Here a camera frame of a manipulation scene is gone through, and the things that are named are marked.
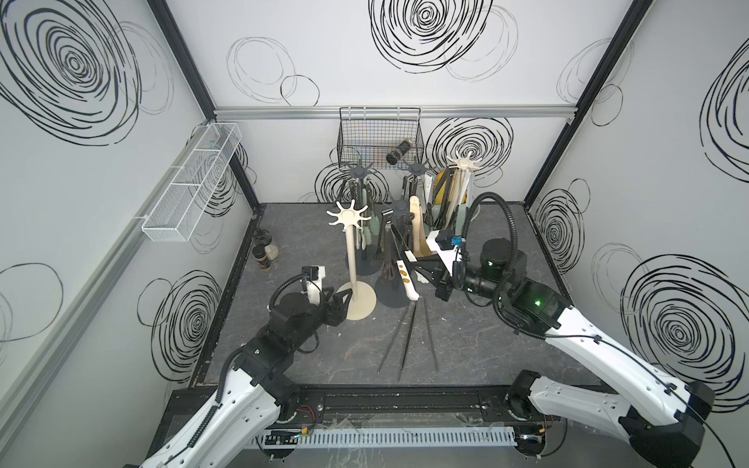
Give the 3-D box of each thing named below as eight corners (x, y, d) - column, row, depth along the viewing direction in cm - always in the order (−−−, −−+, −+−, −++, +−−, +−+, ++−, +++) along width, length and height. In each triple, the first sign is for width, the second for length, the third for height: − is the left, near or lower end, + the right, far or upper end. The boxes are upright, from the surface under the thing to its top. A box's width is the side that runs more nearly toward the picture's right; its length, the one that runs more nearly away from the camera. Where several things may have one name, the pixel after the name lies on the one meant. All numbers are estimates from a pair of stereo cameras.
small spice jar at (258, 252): (258, 271, 102) (249, 256, 95) (262, 260, 105) (253, 244, 98) (269, 271, 102) (261, 256, 95) (273, 260, 105) (265, 244, 98)
